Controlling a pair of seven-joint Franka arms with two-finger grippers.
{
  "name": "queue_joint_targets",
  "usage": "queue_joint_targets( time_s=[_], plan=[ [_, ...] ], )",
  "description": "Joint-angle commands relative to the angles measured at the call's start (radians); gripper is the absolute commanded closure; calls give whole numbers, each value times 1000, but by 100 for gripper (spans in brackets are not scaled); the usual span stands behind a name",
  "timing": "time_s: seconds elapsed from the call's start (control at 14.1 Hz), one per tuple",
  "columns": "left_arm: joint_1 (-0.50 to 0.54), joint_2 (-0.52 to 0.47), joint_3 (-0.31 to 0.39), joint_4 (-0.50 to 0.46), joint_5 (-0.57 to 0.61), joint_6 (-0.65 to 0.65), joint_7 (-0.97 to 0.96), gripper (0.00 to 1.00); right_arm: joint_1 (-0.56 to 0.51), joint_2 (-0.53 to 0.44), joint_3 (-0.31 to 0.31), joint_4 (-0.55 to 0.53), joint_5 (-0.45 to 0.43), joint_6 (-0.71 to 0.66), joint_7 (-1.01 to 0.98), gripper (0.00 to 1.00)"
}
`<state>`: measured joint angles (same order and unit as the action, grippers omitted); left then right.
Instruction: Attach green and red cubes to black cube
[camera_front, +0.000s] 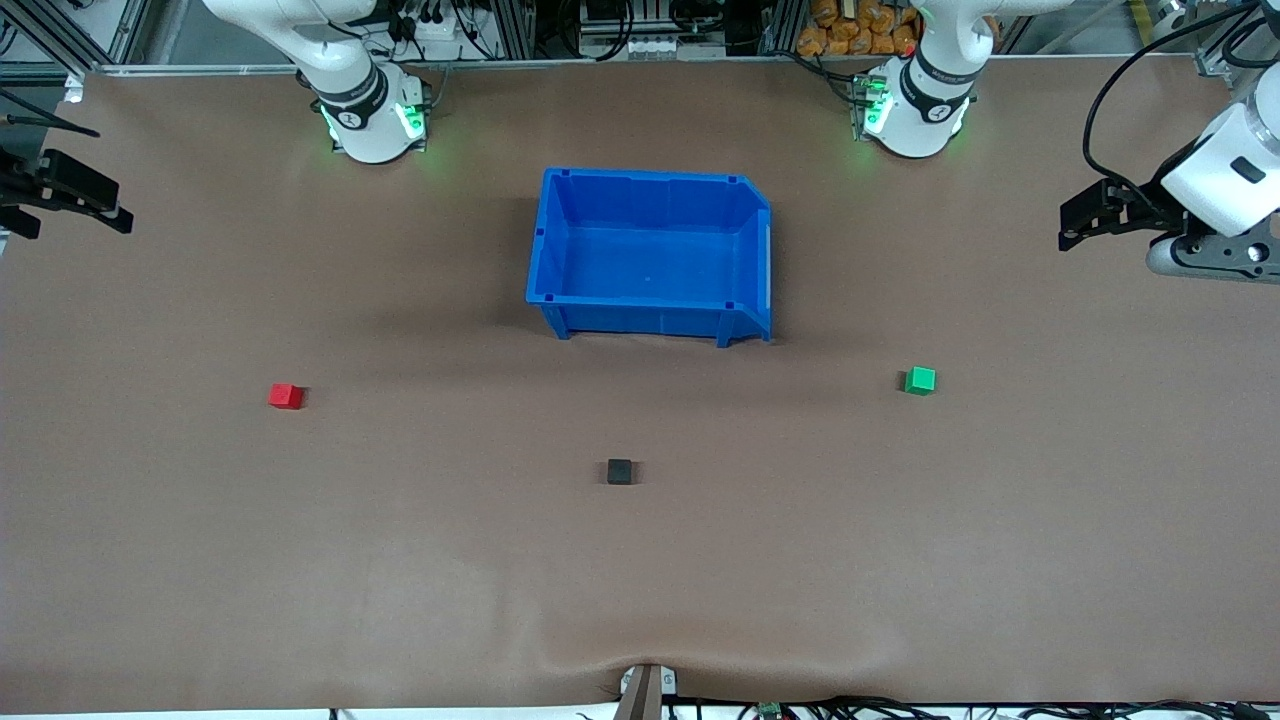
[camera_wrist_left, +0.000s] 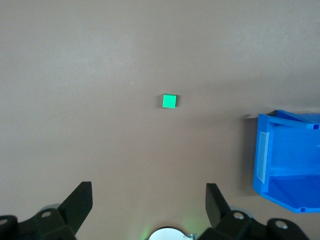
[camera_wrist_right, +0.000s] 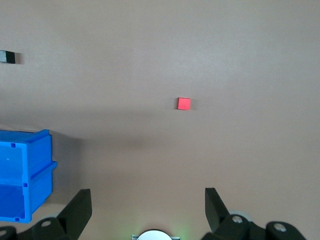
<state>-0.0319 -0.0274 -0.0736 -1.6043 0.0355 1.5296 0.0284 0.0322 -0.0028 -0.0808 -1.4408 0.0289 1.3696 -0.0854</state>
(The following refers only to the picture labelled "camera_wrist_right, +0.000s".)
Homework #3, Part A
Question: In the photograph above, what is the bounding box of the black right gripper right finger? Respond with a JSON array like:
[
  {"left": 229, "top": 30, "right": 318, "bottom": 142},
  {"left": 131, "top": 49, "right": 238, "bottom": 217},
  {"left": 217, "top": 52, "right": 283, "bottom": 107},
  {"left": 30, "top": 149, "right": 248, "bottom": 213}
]
[{"left": 201, "top": 187, "right": 266, "bottom": 240}]

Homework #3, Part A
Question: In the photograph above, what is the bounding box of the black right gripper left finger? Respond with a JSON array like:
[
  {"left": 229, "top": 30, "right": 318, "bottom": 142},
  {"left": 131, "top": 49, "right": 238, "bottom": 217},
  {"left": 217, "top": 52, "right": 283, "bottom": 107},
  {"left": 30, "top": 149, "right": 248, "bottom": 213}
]
[{"left": 31, "top": 188, "right": 93, "bottom": 240}]

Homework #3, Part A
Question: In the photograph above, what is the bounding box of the red cube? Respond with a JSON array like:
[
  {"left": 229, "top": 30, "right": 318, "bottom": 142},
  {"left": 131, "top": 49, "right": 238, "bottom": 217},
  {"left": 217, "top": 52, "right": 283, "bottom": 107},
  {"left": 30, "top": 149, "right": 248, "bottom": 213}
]
[{"left": 177, "top": 97, "right": 192, "bottom": 111}]

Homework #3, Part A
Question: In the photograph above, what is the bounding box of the black cube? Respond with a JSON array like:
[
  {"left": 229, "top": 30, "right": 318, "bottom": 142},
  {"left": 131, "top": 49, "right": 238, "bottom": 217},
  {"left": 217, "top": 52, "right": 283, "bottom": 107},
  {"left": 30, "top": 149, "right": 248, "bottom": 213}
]
[{"left": 0, "top": 49, "right": 16, "bottom": 65}]

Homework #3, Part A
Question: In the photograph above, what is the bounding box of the blue plastic storage bin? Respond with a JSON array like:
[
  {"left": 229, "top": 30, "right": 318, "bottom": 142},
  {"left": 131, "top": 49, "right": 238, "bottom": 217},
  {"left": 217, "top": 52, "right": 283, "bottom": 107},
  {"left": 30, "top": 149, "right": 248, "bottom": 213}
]
[{"left": 0, "top": 128, "right": 58, "bottom": 224}]

